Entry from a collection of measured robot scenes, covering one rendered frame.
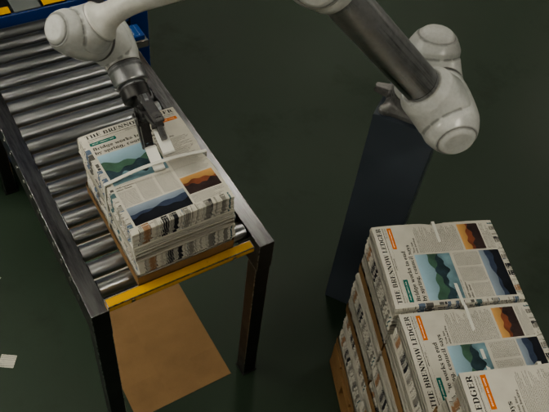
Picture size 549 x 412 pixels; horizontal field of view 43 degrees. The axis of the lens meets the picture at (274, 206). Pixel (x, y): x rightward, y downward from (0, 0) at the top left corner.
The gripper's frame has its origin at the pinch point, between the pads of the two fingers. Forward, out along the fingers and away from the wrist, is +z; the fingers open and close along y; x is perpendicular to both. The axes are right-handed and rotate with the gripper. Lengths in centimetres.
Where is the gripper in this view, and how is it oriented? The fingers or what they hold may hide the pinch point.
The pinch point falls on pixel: (162, 158)
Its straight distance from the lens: 177.9
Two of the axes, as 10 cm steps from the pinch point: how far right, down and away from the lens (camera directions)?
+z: 4.0, 9.1, -1.1
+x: -8.6, 3.3, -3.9
